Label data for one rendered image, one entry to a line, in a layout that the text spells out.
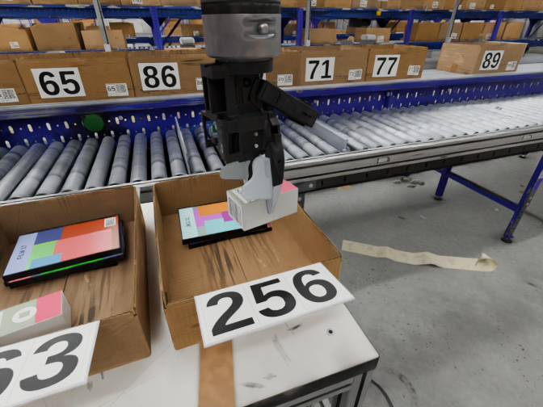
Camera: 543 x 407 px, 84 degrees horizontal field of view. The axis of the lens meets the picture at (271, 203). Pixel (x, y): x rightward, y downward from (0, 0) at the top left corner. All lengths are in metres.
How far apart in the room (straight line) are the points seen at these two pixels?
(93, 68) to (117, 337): 1.21
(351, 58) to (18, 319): 1.66
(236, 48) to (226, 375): 0.42
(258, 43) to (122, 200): 0.53
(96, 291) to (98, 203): 0.23
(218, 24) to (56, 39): 5.57
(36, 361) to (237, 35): 0.41
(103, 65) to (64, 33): 4.37
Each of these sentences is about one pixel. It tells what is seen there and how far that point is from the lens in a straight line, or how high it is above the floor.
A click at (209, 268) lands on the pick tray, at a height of 0.76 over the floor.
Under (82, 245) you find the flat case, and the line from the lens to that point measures 0.70.
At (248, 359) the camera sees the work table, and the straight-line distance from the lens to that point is 0.50.
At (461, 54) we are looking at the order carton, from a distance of 2.46.
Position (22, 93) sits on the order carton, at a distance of 1.60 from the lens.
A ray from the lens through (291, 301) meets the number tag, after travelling 0.41.
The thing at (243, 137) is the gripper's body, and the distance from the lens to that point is 0.39.
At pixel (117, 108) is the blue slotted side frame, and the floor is 0.86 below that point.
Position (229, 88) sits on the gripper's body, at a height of 1.11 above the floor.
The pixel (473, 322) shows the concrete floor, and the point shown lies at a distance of 1.74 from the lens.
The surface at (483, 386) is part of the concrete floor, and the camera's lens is 1.55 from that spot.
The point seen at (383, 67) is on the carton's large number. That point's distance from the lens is 1.91.
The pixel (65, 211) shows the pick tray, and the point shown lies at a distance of 0.81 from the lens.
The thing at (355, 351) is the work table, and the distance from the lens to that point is 0.52.
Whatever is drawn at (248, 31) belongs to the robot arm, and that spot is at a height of 1.17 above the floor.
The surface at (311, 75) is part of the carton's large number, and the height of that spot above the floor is 0.94.
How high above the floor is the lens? 1.17
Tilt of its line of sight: 31 degrees down
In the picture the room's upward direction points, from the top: straight up
